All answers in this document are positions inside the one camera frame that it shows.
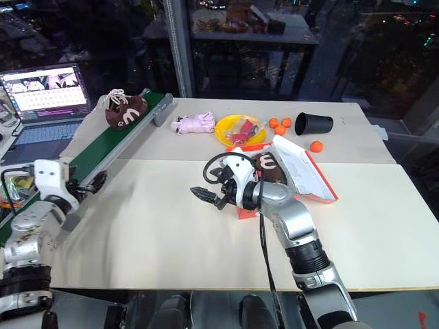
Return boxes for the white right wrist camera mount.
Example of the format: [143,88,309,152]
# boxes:
[224,156,261,208]

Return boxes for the beige cloth sheet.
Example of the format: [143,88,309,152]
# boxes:
[62,95,116,162]

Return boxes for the pink cloth bundle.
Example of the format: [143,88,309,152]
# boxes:
[170,110,217,136]

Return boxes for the orange shoebox with white lining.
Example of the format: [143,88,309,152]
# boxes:
[224,134,340,221]

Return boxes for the brown shoe with white logo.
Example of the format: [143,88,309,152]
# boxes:
[248,151,292,185]

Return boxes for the red item in clear bag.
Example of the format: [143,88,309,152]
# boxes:
[222,117,268,144]

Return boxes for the snack packets pile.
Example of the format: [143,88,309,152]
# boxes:
[196,3,270,34]

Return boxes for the open laptop computer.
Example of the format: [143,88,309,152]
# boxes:
[0,62,93,166]

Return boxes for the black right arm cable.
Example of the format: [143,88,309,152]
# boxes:
[202,151,287,329]

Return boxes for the dark rounded shape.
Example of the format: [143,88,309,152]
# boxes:
[239,293,277,329]
[154,295,189,329]

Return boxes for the black box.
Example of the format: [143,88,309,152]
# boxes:
[266,19,287,36]

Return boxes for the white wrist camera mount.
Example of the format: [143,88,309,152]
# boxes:
[224,156,261,208]
[33,158,80,210]

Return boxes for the brown shoe with white laces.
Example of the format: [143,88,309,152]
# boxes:
[104,88,150,131]

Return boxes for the green conveyor belt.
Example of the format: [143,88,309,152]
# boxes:
[0,88,174,246]

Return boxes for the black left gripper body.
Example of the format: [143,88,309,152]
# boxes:
[66,166,91,204]

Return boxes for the white paper slip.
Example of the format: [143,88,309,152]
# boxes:
[371,124,389,141]

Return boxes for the yellow plate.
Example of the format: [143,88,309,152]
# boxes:
[214,114,268,146]

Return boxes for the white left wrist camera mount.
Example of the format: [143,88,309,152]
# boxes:
[33,158,80,210]

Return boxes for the metal window pillar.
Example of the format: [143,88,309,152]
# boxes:
[162,0,195,99]

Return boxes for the black cup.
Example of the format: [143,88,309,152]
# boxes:
[294,112,335,137]

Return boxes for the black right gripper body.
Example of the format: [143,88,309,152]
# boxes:
[215,167,241,210]

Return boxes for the colourful packets pile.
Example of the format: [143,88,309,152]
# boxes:
[0,173,36,210]

